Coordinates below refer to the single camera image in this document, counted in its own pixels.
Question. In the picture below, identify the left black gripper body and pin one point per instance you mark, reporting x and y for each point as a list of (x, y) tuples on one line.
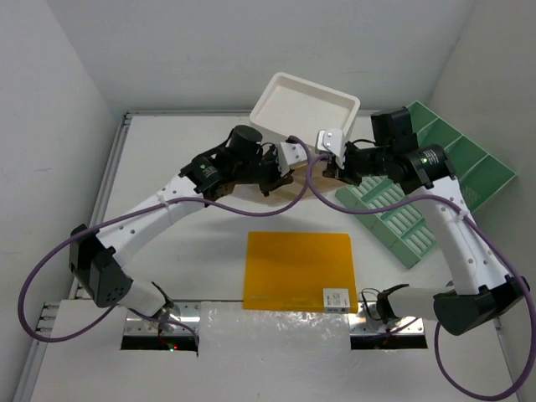
[(263, 171)]

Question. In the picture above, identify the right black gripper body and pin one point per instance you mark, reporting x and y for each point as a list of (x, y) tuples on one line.
[(360, 162)]

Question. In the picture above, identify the white three-drawer organizer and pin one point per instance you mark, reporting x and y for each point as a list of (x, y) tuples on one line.
[(292, 106)]

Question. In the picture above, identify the yellow folder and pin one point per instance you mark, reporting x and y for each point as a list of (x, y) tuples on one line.
[(287, 271)]

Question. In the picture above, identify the clear sleeve with papers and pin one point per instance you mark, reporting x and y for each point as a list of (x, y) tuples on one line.
[(288, 192)]

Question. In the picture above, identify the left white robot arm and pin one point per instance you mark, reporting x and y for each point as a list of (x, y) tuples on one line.
[(99, 260)]

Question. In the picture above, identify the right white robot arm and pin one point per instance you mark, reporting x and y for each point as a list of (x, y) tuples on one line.
[(484, 285)]

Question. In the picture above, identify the green plastic file tray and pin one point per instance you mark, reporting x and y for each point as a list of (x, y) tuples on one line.
[(403, 231)]

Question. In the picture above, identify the small white box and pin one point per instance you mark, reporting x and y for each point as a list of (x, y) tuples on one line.
[(336, 300)]

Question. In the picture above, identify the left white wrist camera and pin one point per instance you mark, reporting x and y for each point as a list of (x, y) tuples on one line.
[(290, 156)]

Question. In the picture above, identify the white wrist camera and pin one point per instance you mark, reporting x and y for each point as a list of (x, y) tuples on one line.
[(330, 141), (290, 156)]

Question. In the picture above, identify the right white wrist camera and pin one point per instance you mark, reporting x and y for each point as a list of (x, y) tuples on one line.
[(330, 141)]

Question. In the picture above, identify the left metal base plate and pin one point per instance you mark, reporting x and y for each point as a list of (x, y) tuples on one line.
[(186, 312)]

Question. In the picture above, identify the metal base plate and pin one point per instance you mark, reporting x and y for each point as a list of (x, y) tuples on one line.
[(360, 324), (186, 312)]

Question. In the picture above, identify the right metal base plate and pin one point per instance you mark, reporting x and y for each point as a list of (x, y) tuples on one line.
[(360, 324)]

